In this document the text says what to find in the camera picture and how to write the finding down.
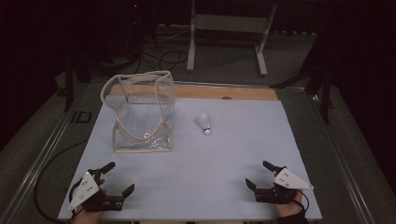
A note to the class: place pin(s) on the black rectangular floor bracket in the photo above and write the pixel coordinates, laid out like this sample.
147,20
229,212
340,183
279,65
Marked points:
74,117

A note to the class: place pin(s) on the white shuttlecock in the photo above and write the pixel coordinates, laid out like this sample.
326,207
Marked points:
204,121

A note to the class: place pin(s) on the black tripod stand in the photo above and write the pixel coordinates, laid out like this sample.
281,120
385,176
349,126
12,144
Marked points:
67,90
325,99

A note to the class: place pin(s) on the person's left hand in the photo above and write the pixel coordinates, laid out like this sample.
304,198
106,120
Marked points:
88,217

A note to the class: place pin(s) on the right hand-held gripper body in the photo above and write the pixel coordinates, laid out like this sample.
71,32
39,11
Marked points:
289,181

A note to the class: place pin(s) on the white metal stand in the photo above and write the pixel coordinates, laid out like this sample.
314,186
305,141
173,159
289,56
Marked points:
229,23

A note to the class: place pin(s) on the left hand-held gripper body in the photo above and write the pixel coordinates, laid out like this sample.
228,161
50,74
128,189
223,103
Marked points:
85,189

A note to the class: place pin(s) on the transparent tote bag beige trim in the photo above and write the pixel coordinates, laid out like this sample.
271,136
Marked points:
140,124

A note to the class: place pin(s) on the metal frame rail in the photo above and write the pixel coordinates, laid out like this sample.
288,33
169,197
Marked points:
346,174
43,152

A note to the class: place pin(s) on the person's right hand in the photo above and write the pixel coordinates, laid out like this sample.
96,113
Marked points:
291,209

